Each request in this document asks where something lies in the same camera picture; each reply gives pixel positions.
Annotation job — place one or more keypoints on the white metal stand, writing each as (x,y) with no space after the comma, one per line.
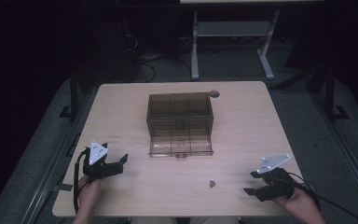
(233,43)

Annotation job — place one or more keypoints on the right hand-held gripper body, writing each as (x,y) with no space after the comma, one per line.
(276,179)

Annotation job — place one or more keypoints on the black metal post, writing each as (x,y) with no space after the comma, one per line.
(330,93)
(74,93)

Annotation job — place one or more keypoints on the transparent brown plastic storage box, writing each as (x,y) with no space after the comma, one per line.
(180,123)

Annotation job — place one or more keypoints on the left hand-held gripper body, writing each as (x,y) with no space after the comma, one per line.
(97,163)

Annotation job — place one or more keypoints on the person's right hand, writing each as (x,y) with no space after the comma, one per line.
(298,200)

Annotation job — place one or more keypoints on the small brown hair clip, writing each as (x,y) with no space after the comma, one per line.
(212,184)

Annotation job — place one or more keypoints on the person's left hand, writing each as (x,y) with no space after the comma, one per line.
(87,186)

